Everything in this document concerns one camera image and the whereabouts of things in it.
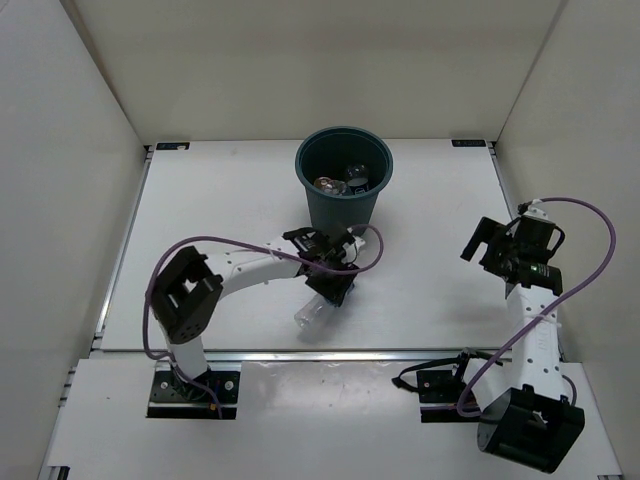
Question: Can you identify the blue label clear bottle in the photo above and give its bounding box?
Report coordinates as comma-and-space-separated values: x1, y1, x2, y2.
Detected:
294, 285, 354, 331

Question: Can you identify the orange plastic bottle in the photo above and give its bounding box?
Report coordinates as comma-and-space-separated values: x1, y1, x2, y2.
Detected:
313, 176, 351, 196

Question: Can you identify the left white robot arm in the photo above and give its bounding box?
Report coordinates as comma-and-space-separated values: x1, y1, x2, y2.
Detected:
147, 228, 365, 400

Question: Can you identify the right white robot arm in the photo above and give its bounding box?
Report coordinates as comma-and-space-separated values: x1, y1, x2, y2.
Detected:
449, 212, 585, 474

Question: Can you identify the dark teal plastic bin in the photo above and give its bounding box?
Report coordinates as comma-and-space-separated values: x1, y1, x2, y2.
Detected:
295, 126, 393, 230

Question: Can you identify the right black table label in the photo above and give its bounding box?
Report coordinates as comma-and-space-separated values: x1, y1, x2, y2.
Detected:
451, 139, 487, 148

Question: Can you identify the black table label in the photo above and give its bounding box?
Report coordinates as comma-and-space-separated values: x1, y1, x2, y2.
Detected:
155, 142, 190, 151
451, 139, 487, 148

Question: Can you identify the pepsi label clear bottle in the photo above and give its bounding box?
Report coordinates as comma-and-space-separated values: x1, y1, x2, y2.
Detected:
344, 164, 370, 195

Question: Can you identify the left black table label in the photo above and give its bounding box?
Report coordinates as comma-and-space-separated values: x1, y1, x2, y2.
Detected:
155, 142, 190, 151

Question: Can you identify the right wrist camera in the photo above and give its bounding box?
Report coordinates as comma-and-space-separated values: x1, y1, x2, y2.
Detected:
514, 202, 566, 264

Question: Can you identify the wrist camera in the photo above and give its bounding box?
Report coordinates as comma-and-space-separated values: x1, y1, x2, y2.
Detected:
514, 202, 566, 264
327, 225, 366, 263

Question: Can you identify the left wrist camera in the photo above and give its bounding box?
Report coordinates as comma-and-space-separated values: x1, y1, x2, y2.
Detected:
327, 225, 366, 263

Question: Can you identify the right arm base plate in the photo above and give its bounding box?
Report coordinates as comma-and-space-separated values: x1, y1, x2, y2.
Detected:
391, 348, 490, 424

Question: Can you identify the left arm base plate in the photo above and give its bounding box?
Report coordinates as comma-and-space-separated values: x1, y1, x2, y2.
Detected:
146, 362, 241, 421

